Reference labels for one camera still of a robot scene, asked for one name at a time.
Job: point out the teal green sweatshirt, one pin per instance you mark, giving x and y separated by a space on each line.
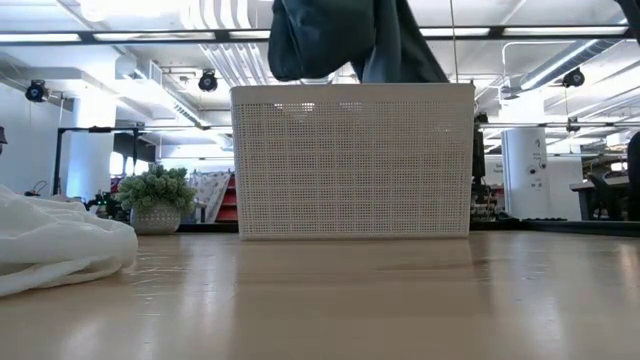
325 35

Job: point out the white garment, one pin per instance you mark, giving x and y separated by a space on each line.
55 240

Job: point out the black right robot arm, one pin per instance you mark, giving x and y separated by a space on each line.
631 15

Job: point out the white perforated plastic basket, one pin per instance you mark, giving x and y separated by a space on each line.
350 165

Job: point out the red and black toolbox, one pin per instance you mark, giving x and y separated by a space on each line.
229 200

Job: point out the white patterned panel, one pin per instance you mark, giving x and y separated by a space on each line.
212 192

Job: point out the black ceiling spotlight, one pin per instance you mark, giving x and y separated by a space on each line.
36 91
207 81
573 77

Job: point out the black equipment stand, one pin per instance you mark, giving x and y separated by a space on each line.
481 170

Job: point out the green potted succulent plant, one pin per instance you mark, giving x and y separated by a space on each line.
155 195

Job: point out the white round column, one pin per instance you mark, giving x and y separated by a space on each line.
525 170

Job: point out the grey room table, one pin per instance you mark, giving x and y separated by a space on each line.
582 186

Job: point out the black desk frame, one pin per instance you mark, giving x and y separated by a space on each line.
95 129

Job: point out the black table edge rail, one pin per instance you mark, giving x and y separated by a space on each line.
575 227

